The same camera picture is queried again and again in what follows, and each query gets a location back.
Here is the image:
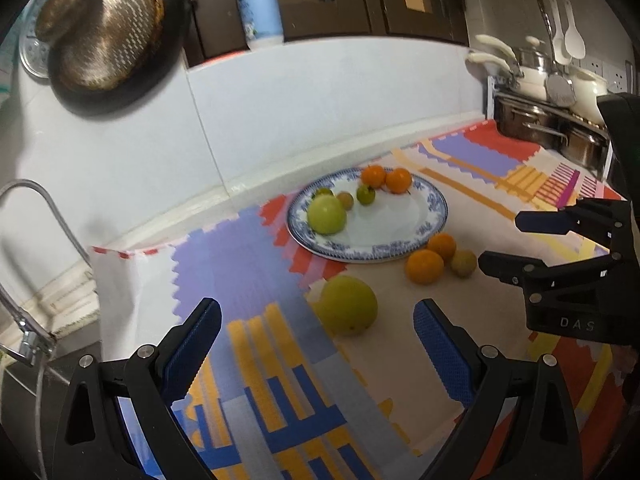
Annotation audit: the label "blue patterned white plate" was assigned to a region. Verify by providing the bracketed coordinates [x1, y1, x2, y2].
[286, 166, 449, 264]

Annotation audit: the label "large yellow-green apple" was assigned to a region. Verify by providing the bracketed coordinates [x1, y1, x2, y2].
[317, 275, 378, 337]

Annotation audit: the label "stainless steel sink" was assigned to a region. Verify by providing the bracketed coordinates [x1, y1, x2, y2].
[0, 345, 106, 480]

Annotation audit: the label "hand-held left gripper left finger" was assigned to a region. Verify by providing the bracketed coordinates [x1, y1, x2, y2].
[52, 298, 222, 480]

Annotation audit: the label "dark brown window frame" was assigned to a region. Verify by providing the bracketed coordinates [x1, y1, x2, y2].
[177, 0, 468, 68]

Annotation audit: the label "white pot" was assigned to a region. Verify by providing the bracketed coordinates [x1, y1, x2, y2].
[569, 66, 612, 126]

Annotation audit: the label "colourful patterned table cloth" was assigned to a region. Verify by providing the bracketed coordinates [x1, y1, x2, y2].
[90, 119, 626, 480]

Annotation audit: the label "thin gooseneck faucet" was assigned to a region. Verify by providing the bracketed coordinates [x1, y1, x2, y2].
[0, 179, 93, 281]

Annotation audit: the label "white rice spoon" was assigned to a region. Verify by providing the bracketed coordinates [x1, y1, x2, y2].
[562, 0, 587, 61]
[549, 0, 572, 66]

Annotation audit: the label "round metal steamer plate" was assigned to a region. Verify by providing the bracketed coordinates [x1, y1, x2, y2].
[17, 10, 57, 79]

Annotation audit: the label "white pump soap bottle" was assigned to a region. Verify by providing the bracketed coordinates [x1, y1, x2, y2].
[236, 0, 285, 51]

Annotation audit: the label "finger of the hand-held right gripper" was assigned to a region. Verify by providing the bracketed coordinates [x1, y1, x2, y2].
[515, 199, 632, 256]
[478, 251, 626, 307]

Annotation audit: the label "steel slotted spatula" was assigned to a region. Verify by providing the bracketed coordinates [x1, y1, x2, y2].
[535, 0, 576, 107]

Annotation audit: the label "black frying pan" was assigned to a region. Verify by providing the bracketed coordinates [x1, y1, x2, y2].
[46, 0, 190, 113]

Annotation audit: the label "chrome kitchen faucet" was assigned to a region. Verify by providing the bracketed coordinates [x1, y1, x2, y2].
[0, 280, 57, 367]

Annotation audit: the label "cream handled saucepan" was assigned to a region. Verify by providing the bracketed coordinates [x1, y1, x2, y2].
[466, 52, 557, 102]
[475, 34, 556, 72]

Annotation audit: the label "white wall power outlet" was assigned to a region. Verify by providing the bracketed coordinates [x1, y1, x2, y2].
[582, 57, 633, 93]

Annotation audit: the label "pale green apple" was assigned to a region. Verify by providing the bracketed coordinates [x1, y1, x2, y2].
[306, 195, 347, 235]

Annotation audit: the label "small brass pan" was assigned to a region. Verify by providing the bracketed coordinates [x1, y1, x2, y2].
[34, 0, 103, 42]

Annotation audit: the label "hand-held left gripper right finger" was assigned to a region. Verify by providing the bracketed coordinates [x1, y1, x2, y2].
[413, 299, 583, 480]

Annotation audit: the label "steel pots on rack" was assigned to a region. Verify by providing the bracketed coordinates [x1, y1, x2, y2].
[482, 77, 615, 182]

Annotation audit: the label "gold perforated strainer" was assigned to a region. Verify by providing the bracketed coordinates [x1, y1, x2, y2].
[55, 0, 166, 92]

